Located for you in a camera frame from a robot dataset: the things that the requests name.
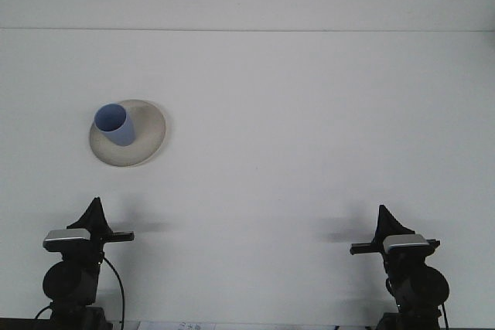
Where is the pale blue cup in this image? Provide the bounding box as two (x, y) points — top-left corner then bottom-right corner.
(94, 103), (136, 148)

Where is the pale round plate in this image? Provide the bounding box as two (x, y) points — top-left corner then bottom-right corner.
(88, 98), (168, 168)

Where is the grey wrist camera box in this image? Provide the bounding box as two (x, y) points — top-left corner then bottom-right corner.
(42, 228), (92, 252)
(382, 233), (432, 256)

